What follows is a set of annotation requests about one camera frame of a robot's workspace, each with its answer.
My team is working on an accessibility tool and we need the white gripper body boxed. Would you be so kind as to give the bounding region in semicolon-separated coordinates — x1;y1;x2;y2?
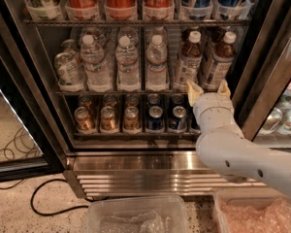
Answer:
193;92;242;134

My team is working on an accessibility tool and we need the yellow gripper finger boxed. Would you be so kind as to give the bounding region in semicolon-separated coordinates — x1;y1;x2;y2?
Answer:
185;80;204;107
217;80;231;98

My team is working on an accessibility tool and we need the brown tea bottle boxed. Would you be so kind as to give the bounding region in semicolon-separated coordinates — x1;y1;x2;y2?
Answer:
174;31;203;92
202;31;237;91

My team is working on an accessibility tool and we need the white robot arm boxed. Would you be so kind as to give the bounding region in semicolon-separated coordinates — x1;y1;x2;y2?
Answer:
185;80;291;197

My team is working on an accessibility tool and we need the blue pepsi can front middle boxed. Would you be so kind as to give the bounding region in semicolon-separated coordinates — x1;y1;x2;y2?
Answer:
169;106;187;132

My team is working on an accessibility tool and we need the blue pepsi can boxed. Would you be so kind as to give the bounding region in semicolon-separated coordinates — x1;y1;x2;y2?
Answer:
190;115;200;133
169;106;187;132
146;106;164;132

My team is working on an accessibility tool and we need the clear water bottle right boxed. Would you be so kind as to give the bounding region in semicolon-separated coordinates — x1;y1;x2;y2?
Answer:
146;35;168;91

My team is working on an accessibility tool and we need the clear water bottle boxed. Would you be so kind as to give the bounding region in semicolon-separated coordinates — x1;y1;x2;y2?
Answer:
81;35;113;92
115;36;141;91
146;35;168;91

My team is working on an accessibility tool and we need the clear water bottle middle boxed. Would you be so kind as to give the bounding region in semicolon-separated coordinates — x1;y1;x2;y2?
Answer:
115;36;141;91

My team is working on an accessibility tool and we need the blue bottle top right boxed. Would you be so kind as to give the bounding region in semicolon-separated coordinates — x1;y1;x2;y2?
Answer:
211;0;251;20

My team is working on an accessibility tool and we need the blue bottle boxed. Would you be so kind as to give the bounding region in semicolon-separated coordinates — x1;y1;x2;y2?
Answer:
211;0;251;20
179;0;212;20

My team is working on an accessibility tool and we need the steel fridge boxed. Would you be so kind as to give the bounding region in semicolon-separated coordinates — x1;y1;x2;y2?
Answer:
0;0;291;198

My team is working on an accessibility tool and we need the blue bottle top left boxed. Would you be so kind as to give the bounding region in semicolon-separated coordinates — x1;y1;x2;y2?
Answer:
179;0;212;20

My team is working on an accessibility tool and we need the gold can front middle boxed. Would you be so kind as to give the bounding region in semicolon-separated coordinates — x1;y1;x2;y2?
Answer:
100;106;118;134

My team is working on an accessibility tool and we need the gold can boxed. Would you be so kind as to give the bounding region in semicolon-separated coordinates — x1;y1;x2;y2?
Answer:
123;106;141;134
100;106;118;134
74;107;96;134

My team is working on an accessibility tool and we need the clear water bottle left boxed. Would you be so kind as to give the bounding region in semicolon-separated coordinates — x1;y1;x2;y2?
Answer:
81;35;113;92

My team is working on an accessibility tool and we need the red cola bottle right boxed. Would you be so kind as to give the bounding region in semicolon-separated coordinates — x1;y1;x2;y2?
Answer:
143;0;175;20

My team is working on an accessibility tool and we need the red cola bottle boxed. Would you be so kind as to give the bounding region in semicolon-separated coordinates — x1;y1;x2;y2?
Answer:
143;0;175;20
106;0;136;20
65;0;99;20

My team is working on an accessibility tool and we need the red cola bottle middle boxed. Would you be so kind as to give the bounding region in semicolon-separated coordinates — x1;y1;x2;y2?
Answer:
106;0;136;20

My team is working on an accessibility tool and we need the red cola bottle left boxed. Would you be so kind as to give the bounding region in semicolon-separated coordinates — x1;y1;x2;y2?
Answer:
65;0;99;20

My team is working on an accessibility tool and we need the green bottle top shelf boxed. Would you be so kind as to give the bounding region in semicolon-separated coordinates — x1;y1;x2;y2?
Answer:
26;0;62;20

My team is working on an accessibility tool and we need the open glass fridge door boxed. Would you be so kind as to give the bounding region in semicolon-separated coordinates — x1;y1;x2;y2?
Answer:
0;2;64;183

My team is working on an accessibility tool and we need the blue pepsi can front right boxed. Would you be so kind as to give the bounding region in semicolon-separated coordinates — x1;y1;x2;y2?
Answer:
190;115;200;133

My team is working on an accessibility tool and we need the blue pepsi can front left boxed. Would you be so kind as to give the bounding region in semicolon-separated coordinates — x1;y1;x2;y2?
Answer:
146;106;164;132

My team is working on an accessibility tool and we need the gold can front right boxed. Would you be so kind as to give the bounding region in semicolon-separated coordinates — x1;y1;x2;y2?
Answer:
123;106;141;134

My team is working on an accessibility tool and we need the silver can right compartment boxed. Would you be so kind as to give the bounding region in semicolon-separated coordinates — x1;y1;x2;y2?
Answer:
277;110;291;135

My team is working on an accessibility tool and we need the clear plastic bin right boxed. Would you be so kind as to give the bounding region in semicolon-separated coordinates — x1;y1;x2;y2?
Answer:
212;187;291;233

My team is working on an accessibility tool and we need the clear plastic bin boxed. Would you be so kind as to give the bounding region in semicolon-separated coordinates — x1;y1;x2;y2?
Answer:
86;195;189;233
212;187;291;233

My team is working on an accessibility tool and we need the gold can front left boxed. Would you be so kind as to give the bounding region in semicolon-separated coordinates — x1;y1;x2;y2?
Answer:
74;107;96;134

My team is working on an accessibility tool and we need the silver green can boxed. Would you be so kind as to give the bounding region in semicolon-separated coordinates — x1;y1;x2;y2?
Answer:
54;52;84;92

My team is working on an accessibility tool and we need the clear plastic bin left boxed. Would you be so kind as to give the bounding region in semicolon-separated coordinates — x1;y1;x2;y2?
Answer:
86;195;189;233

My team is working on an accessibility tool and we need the black power cable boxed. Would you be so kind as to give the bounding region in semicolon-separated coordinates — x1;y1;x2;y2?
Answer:
30;178;98;217

